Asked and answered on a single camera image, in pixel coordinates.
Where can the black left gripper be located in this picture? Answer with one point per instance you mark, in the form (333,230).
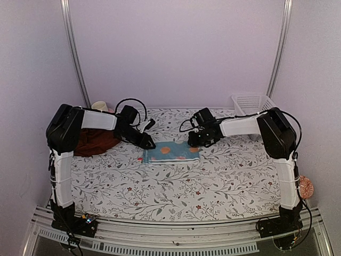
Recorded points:
(144,141)

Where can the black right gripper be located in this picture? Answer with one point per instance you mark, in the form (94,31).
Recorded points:
(194,141)

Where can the blue patterned towel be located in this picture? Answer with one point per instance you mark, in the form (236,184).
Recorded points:
(171,152)

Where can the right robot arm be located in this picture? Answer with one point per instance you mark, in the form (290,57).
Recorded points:
(279,140)

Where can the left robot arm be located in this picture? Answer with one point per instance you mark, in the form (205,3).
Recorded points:
(63,135)

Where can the white plastic basket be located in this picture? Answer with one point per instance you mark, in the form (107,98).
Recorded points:
(247,105)

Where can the dark red towel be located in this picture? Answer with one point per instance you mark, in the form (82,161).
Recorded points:
(95,142)

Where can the cream ribbed mug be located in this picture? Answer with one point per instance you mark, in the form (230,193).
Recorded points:
(100,105)

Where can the pink object at right edge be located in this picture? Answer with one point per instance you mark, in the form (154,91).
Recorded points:
(306,188)

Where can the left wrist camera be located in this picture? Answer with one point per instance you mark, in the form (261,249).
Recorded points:
(146,125)

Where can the front aluminium rail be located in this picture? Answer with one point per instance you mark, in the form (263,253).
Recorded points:
(231,237)

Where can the right aluminium frame post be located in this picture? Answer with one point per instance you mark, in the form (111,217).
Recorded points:
(286,16)

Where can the aluminium frame post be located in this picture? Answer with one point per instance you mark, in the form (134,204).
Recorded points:
(67,20)
(286,16)

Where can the left aluminium frame post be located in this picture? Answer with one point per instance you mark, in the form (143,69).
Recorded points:
(67,20)

